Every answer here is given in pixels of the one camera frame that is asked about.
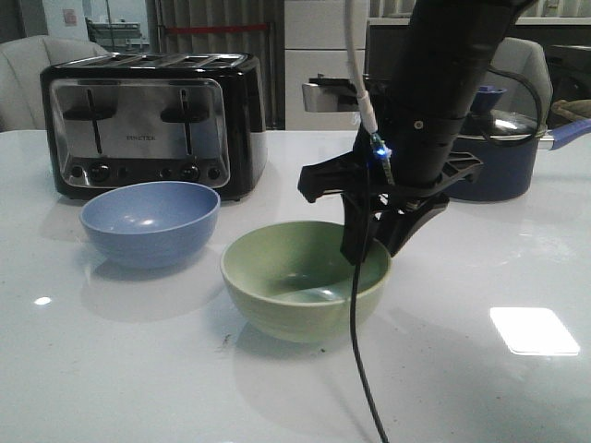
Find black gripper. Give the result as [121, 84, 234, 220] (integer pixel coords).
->
[298, 133, 483, 265]

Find green plastic bowl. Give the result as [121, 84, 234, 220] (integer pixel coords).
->
[221, 221, 392, 343]

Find blue plastic bowl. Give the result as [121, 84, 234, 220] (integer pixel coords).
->
[79, 181, 221, 269]

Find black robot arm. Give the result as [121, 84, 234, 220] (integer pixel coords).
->
[298, 1, 527, 264]

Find white cabinet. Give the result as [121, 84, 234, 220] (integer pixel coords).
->
[283, 1, 356, 131]

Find dark blue saucepan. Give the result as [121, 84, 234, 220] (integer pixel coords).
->
[446, 119, 590, 202]

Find glass pot lid blue knob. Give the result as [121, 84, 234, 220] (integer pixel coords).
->
[460, 85, 543, 143]

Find grey chair right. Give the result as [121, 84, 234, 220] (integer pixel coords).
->
[483, 37, 553, 123]

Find grey chair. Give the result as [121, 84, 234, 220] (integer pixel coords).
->
[1, 35, 107, 132]
[483, 37, 553, 123]

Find brown woven basket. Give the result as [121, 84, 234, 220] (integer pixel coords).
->
[549, 99, 591, 128]

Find dark counter sideboard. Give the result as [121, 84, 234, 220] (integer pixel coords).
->
[365, 18, 590, 101]

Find black chrome four-slot toaster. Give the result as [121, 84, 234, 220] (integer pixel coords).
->
[41, 53, 267, 200]

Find grey chair left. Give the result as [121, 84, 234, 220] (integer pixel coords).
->
[1, 35, 107, 132]

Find white cable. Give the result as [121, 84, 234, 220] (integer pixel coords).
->
[344, 0, 380, 138]

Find black cable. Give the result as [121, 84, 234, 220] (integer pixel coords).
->
[349, 138, 392, 443]

